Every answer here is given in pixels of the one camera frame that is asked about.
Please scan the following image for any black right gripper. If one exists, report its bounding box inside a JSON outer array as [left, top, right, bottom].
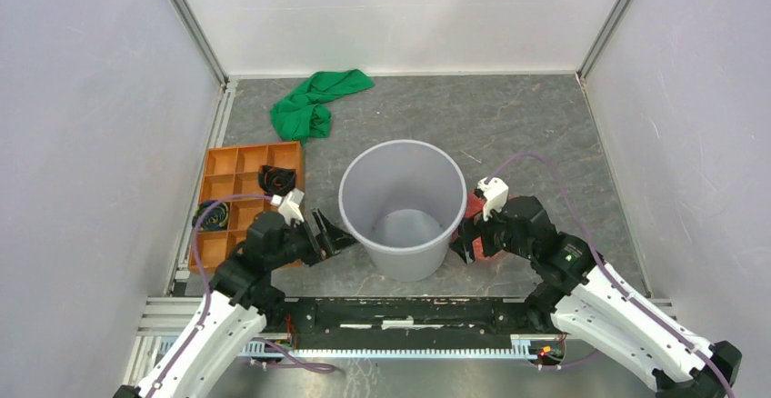
[[447, 196, 534, 265]]

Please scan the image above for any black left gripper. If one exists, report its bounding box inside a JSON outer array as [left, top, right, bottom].
[[266, 206, 359, 270]]

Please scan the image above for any red plastic trash bag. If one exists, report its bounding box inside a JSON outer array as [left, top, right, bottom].
[[451, 191, 492, 261]]

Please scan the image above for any grey plastic trash bin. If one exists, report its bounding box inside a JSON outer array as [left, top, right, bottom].
[[337, 139, 467, 282]]

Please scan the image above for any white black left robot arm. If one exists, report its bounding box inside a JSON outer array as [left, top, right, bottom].
[[115, 209, 356, 397]]

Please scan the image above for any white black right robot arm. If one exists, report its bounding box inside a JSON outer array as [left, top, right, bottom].
[[451, 196, 742, 397]]

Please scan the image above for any black trash bag roll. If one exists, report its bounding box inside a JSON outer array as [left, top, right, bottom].
[[257, 165, 297, 196]]

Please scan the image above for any orange compartment tray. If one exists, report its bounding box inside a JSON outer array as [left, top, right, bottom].
[[196, 142, 305, 275]]

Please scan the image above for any black blue-yellow bag roll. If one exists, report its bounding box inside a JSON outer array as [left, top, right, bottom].
[[191, 200, 230, 232]]

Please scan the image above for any green crumpled cloth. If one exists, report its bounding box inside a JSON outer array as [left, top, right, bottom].
[[270, 69, 375, 144]]

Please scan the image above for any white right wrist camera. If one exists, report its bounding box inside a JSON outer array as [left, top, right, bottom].
[[475, 177, 509, 221]]

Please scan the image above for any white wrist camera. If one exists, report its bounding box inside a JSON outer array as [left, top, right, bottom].
[[475, 177, 509, 221], [270, 188, 305, 226]]

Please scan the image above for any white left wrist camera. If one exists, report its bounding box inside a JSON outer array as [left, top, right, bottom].
[[270, 188, 305, 226]]

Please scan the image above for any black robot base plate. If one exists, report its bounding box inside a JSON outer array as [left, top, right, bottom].
[[256, 297, 565, 351]]

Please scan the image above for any aluminium frame rail front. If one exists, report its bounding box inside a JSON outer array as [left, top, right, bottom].
[[123, 296, 679, 384]]

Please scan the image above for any aluminium corner post right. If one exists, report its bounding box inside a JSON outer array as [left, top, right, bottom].
[[576, 0, 633, 85]]

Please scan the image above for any aluminium corner post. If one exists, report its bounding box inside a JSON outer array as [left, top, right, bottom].
[[576, 0, 633, 85], [170, 0, 229, 86]]

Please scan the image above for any aluminium corner post left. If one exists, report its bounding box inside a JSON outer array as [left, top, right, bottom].
[[170, 0, 229, 86]]

